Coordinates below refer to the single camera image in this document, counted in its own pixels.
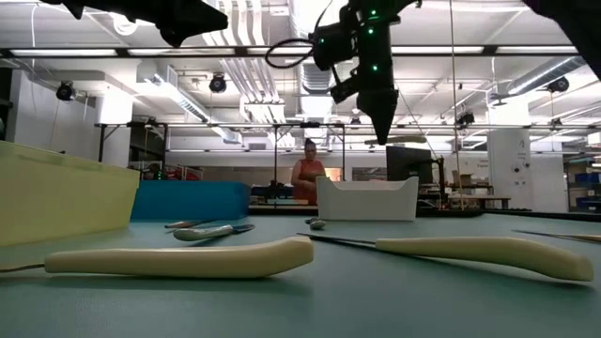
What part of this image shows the black overhead frame bar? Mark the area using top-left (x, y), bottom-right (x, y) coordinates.
top-left (0, 45), bottom-right (579, 59)

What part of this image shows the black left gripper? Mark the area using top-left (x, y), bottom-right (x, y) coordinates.
top-left (39, 0), bottom-right (230, 49)

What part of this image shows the yellow-green plastic bin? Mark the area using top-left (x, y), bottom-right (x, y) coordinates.
top-left (0, 139), bottom-right (141, 248)

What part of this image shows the person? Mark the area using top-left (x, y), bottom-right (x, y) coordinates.
top-left (290, 137), bottom-right (327, 207)

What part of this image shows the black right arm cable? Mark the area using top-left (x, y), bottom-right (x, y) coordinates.
top-left (264, 37), bottom-right (325, 70)

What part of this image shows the black table frame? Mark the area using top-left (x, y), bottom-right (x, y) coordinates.
top-left (248, 206), bottom-right (601, 223)

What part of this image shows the green table mat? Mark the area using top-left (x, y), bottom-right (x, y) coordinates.
top-left (0, 213), bottom-right (601, 338)

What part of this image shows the blue plastic bin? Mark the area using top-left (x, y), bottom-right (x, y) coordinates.
top-left (130, 180), bottom-right (252, 222)

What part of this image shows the thin hanging cable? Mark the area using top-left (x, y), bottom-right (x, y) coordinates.
top-left (448, 0), bottom-right (466, 211)

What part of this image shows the silver ventilation duct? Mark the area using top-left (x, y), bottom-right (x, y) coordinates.
top-left (506, 55), bottom-right (588, 95)

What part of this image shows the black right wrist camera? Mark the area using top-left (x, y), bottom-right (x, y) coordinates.
top-left (328, 72), bottom-right (361, 105)

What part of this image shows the black metal rack frame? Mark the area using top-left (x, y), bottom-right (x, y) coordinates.
top-left (96, 121), bottom-right (347, 207)

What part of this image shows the black computer monitor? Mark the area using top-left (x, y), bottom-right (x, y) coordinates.
top-left (385, 146), bottom-right (434, 186)

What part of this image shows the wooden desk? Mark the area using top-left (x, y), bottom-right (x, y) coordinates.
top-left (445, 194), bottom-right (513, 211)

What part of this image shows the white plastic bin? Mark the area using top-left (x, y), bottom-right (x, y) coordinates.
top-left (315, 175), bottom-right (420, 223)

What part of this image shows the cardboard box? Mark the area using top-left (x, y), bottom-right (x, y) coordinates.
top-left (451, 170), bottom-right (476, 188)

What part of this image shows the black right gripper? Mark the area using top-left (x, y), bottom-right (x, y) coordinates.
top-left (354, 44), bottom-right (401, 146)

